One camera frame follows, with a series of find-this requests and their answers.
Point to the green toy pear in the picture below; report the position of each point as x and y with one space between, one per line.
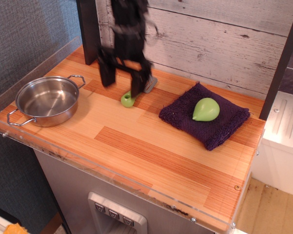
206 109

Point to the dark wooden post right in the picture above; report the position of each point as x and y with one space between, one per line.
277 78

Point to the clear acrylic table guard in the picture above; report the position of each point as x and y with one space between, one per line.
135 150

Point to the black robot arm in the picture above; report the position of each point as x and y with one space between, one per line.
129 7

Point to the purple folded cloth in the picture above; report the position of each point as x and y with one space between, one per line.
212 133

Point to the silver dispenser button panel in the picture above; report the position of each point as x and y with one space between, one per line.
112 218

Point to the yellow object at corner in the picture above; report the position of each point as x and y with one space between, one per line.
15 229

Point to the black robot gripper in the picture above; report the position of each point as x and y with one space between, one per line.
129 40

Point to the green handled grey spatula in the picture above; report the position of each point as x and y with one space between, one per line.
128 101

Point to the dark wooden post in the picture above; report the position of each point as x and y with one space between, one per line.
277 78
89 27

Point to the grey toy fridge cabinet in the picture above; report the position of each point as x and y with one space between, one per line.
71 187

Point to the dark wooden post left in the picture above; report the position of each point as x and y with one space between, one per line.
89 27

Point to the stainless steel pot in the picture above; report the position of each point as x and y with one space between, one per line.
48 101

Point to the white toy cabinet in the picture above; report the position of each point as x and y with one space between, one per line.
273 163

